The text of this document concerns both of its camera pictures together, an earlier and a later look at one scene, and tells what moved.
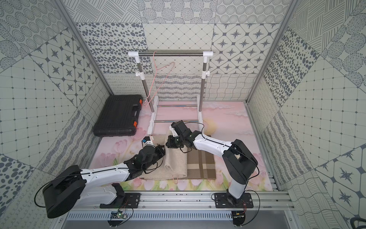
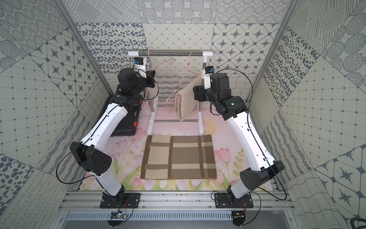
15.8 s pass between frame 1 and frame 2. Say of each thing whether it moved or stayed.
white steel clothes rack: stayed
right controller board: stayed
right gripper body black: moved
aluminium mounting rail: stayed
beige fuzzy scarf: moved
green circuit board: stayed
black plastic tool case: stayed
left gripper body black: moved
